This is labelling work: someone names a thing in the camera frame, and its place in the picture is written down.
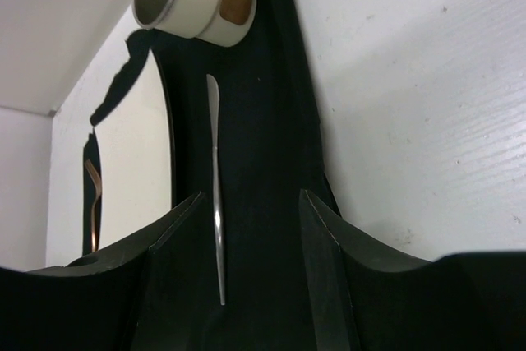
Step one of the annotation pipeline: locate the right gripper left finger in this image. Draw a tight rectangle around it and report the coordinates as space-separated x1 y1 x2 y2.
1 194 205 350

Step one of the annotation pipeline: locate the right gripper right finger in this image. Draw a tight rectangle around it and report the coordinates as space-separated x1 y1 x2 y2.
299 190 525 350

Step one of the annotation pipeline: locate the black cloth placemat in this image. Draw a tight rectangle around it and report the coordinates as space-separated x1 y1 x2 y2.
90 0 334 350

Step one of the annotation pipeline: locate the copper fork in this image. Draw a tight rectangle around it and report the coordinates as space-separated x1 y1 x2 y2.
84 159 103 252

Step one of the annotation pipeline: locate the white square plate black rim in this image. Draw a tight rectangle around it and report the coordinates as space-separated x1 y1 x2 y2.
95 51 173 248

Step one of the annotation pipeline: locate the silver table knife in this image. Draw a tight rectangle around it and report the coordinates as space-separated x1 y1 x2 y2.
206 74 226 306

